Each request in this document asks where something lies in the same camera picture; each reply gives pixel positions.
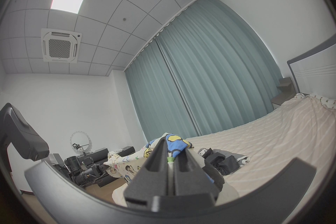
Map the grey bedside table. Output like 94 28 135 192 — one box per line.
271 77 295 110

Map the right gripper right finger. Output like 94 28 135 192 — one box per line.
173 149 219 205

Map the white ceiling air conditioner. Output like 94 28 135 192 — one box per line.
40 28 83 63

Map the white curtain rail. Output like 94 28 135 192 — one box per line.
123 0 209 72

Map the black low cabinet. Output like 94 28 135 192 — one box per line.
83 146 136 187

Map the round white framed mirror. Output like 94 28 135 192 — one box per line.
70 131 91 153

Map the bed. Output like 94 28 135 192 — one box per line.
112 34 336 208

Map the white printed pillow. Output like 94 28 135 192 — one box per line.
293 93 336 109

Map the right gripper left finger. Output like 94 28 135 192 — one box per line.
124 138 169 209

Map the pile of clothes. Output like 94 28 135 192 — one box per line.
197 148 250 190

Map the blue-green curtain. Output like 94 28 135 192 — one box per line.
154 0 282 137
123 39 200 140

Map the white printed pyjama top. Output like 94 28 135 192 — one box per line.
104 133 196 186

